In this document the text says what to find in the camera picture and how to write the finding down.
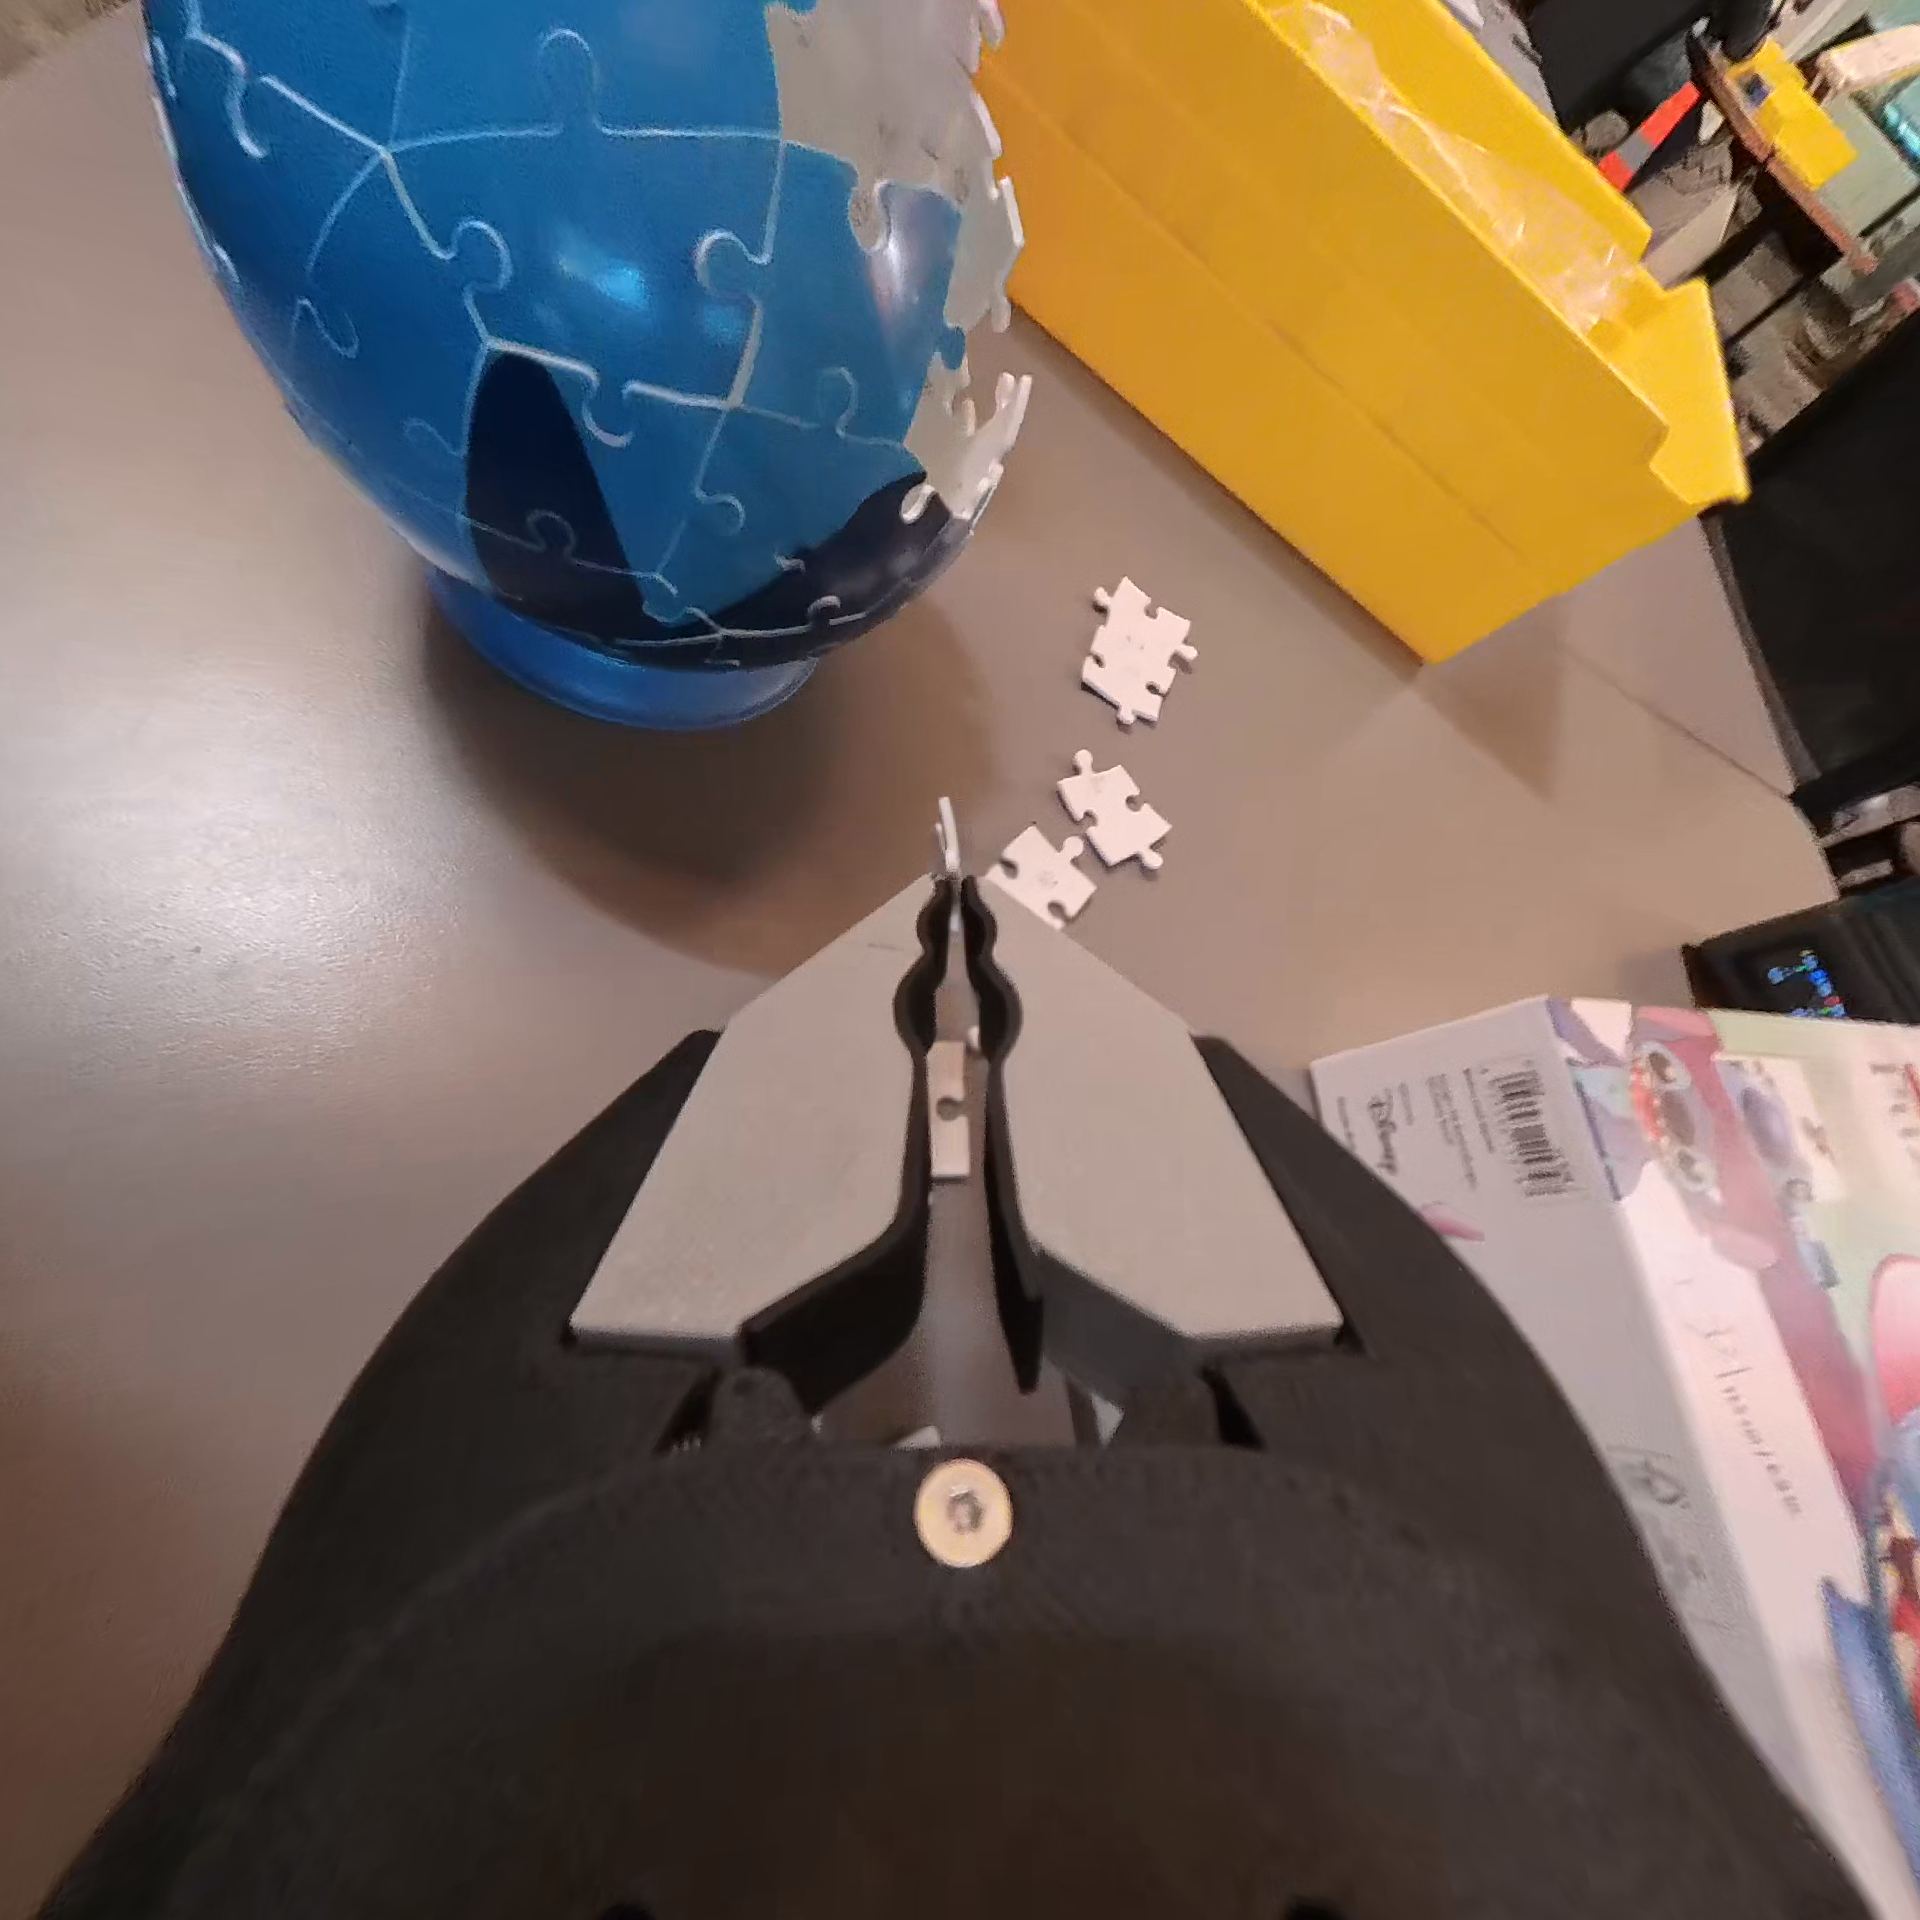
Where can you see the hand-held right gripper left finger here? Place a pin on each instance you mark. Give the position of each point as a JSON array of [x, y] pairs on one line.
[[764, 1171]]

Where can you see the black battery device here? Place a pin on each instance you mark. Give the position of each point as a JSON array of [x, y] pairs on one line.
[[1740, 968]]

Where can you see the yellow plastic storage bin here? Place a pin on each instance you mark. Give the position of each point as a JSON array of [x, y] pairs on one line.
[[1349, 420]]

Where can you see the clear plastic bag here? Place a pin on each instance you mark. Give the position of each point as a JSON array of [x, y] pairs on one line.
[[1501, 180]]

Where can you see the small yellow bin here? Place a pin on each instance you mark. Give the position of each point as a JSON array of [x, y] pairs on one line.
[[1794, 119]]

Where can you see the black office chair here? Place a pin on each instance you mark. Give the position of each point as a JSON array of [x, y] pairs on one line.
[[1829, 599]]

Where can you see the orange traffic cone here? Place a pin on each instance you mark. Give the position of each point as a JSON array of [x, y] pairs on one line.
[[1652, 135]]

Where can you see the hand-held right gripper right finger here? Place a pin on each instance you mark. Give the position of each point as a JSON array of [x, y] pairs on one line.
[[1172, 1185]]

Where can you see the colourful cardboard puzzle box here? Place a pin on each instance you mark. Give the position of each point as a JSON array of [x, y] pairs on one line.
[[1652, 1348]]

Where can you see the white puzzle piece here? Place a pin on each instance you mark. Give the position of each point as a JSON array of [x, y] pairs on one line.
[[1115, 809], [1136, 651], [947, 840], [1043, 873]]

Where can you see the blue puzzle ball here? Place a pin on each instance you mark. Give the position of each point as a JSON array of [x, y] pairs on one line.
[[525, 300]]

